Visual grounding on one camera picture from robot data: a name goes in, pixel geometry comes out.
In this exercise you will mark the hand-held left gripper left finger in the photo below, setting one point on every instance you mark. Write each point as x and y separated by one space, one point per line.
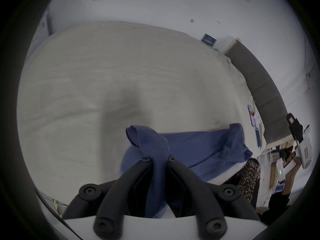
112 199

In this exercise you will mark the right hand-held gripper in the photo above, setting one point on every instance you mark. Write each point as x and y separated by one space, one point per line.
306 149

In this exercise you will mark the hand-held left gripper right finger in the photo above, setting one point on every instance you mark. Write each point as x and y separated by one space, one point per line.
200 199

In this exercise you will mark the dark blue shirt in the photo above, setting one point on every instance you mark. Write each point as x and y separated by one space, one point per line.
200 146

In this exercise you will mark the person's right forearm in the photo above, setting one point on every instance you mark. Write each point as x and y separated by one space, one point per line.
277 206

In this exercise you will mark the person's right hand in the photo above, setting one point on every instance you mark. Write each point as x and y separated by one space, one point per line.
296 162

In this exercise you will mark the blue red white card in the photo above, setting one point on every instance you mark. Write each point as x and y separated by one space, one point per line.
252 115

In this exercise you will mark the grey padded headboard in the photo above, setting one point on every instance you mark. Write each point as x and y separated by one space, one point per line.
265 84

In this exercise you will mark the person's legs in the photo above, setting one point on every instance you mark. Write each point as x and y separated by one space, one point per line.
250 179

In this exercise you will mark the carton with yellow black tape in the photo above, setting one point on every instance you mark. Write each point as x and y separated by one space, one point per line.
58 206

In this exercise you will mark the bed with beige sheet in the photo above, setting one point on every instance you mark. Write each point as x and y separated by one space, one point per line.
112 79

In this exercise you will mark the blue striped box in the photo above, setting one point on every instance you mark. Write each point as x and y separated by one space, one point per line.
208 39

